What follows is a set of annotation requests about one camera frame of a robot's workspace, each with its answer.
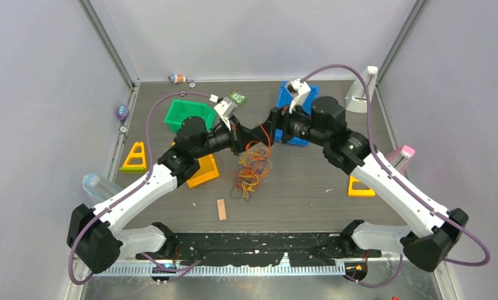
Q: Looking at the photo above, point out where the orange plastic bin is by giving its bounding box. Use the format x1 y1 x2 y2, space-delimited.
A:
186 154 220 188

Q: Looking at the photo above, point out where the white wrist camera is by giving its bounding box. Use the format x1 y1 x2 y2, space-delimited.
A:
285 79 311 114
209 94 238 131

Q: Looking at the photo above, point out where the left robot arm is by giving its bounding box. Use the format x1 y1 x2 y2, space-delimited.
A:
68 116 275 274

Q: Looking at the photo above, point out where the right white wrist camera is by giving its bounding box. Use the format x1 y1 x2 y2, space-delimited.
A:
285 79 311 114

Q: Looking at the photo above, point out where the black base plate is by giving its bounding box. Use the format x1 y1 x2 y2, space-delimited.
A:
150 232 382 267

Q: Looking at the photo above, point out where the clear plastic bottle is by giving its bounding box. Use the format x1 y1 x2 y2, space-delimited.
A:
82 173 123 204

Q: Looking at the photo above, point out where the green plastic bin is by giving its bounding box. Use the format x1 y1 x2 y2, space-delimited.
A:
164 99 216 133

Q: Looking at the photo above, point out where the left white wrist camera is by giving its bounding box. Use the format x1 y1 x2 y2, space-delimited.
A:
209 94 238 131

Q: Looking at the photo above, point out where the yellow triangle block left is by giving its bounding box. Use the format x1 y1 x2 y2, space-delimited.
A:
119 141 148 173

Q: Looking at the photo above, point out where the yellow triangle block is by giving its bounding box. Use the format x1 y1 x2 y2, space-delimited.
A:
119 141 148 173
347 175 376 198

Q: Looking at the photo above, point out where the blue plastic bin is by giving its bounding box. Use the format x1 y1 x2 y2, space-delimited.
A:
275 81 319 146

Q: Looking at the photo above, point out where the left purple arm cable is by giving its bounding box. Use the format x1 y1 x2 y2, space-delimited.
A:
68 91 216 286

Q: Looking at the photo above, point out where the coloured cable bundle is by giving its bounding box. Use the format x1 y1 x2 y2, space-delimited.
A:
230 124 273 203

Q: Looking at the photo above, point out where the green number tile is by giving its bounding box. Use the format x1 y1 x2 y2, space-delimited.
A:
229 92 247 106

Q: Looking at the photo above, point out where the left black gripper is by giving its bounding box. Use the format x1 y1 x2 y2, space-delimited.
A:
193 114 260 159

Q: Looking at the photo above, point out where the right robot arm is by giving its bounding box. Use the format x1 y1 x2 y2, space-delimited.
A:
264 96 469 272

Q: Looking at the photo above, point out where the small wooden block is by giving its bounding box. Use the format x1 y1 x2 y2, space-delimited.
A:
216 199 227 221

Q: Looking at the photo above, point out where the yellow triangle block right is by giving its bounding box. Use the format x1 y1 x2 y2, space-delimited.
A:
347 175 376 198

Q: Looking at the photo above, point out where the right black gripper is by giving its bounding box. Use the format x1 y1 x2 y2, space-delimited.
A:
251 97 330 147

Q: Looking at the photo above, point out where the purple round toy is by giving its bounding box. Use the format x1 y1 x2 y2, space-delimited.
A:
116 104 130 121

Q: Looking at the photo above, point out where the pink metronome box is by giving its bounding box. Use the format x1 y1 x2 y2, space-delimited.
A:
385 145 415 175

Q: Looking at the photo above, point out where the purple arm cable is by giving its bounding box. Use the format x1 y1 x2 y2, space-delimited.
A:
68 91 216 286
300 63 492 289

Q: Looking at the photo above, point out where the small toy figure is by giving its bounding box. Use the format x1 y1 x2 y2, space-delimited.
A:
167 73 187 84

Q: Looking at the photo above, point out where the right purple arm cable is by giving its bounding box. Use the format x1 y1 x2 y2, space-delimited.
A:
300 63 492 289

